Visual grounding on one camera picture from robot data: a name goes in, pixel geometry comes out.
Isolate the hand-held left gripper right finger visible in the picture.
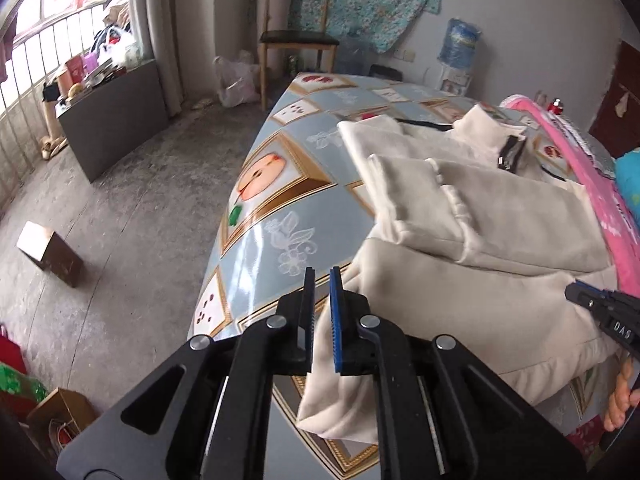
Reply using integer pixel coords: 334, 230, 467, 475
329, 266, 588, 480

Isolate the grey lace cloth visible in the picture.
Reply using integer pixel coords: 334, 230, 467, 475
545, 110, 618, 178

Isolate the cream jacket with black trim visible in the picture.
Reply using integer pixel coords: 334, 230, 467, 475
296, 102, 623, 446

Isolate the white water dispenser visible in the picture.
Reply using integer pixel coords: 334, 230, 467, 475
435, 62, 473, 97

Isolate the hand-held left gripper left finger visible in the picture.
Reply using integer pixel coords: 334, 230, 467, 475
56, 266, 317, 480

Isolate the blue water bottle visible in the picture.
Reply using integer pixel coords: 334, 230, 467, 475
437, 17, 483, 72

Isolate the fruit print tablecloth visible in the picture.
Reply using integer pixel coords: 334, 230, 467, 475
186, 72, 621, 480

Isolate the metal window railing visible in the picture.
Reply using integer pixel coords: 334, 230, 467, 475
0, 0, 131, 201

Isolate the wooden chair with dark seat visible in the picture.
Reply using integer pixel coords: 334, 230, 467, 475
257, 0, 341, 111

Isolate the red bag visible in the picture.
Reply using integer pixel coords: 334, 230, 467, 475
0, 325, 28, 376

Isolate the brown door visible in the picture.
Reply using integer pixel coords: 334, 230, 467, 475
589, 40, 640, 161

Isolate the open cardboard box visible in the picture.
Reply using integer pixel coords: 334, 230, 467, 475
26, 387, 99, 453

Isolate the green shiny packet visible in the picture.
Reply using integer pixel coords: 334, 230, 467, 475
0, 365, 48, 421

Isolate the grey curtain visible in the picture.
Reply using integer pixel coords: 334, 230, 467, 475
127, 0, 183, 118

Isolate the white board on chair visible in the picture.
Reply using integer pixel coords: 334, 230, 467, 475
257, 0, 293, 41

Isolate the dark grey cabinet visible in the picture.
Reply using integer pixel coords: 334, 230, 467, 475
55, 57, 170, 183

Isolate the person's right hand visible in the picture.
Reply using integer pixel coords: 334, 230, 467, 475
602, 355, 640, 433

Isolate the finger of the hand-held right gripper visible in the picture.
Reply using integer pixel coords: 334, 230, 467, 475
564, 279, 608, 313

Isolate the beige shoe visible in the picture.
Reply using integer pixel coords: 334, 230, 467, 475
40, 136, 68, 160

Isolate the blue cartoon pillow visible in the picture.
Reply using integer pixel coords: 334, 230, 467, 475
615, 147, 640, 206

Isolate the white plastic bag on cabinet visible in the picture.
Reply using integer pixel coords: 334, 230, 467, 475
97, 27, 141, 68

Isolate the pink floral blanket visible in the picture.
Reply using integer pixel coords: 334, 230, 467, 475
500, 94, 640, 461

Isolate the clear empty water jug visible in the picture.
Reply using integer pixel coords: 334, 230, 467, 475
336, 30, 373, 75

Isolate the translucent plastic floor bag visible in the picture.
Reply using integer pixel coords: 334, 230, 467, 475
215, 50, 261, 108

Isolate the small brown cardboard box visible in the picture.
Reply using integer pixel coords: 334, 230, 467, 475
16, 221, 85, 288

